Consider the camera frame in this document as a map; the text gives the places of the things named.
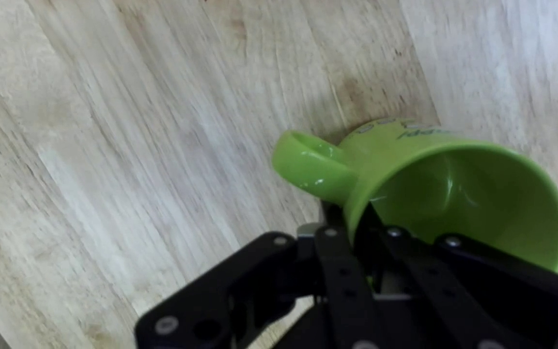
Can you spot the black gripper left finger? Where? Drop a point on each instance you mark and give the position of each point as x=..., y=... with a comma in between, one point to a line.
x=241, y=291

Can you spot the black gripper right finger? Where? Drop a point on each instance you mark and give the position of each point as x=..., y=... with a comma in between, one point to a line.
x=474, y=291

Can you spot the green ceramic mug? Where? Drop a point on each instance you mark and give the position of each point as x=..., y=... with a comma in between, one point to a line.
x=466, y=195

